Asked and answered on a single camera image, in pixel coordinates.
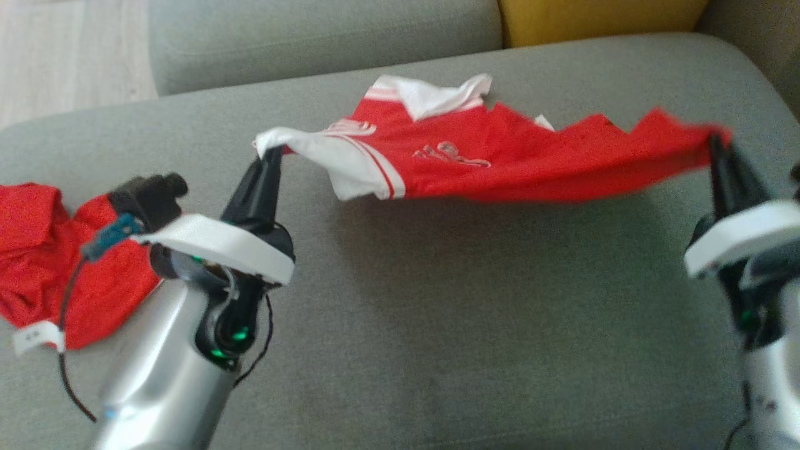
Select grey sofa seat cushion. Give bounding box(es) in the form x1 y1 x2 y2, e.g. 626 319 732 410
148 0 504 96

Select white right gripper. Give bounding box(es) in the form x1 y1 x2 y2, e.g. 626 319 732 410
683 132 800 280

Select yellow sofa back cushion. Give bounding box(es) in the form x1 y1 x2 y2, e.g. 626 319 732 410
498 0 711 49

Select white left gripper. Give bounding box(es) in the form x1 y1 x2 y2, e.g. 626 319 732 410
131 147 296 286

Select white cable label tag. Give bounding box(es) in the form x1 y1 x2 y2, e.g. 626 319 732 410
12 321 65 357

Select black cable with teal connector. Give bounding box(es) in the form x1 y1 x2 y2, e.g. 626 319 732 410
57 214 142 423

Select red shorts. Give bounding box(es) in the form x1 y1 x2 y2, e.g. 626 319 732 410
0 183 164 351

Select thin black cable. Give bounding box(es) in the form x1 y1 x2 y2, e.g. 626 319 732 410
234 292 274 388
724 387 752 450

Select large grey sofa chaise seat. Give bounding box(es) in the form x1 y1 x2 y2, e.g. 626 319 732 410
0 32 800 450

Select grey sofa side rest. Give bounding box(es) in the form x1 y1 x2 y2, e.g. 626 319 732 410
696 0 800 119

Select red shirt with white sleeves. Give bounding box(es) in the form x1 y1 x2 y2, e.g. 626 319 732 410
253 74 732 204

